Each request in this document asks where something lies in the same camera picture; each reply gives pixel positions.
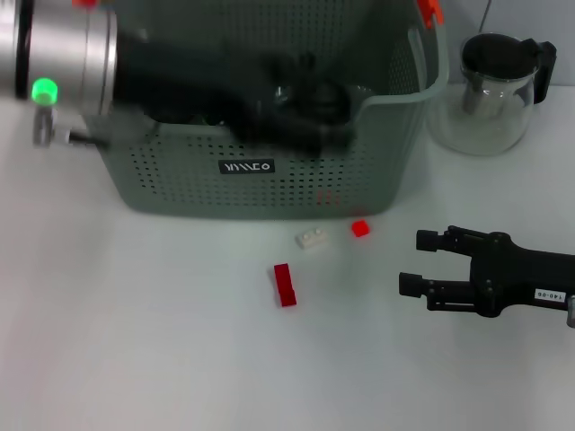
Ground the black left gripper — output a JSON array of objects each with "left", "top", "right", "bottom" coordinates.
[{"left": 111, "top": 24, "right": 358, "bottom": 159}]

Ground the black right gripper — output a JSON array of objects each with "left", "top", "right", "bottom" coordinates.
[{"left": 397, "top": 224, "right": 575, "bottom": 319}]

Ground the white plastic brick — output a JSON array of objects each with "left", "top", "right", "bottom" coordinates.
[{"left": 295, "top": 227, "right": 332, "bottom": 249}]

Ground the dark red long brick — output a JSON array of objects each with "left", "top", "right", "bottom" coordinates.
[{"left": 273, "top": 263, "right": 299, "bottom": 309}]

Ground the grey perforated storage bin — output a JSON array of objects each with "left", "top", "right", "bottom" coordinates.
[{"left": 89, "top": 0, "right": 450, "bottom": 221}]

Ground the glass teapot with black lid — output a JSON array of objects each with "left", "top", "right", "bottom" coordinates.
[{"left": 426, "top": 31, "right": 558, "bottom": 156}]

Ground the left gripper cable with plugs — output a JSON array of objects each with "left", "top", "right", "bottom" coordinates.
[{"left": 31, "top": 103, "right": 109, "bottom": 148}]

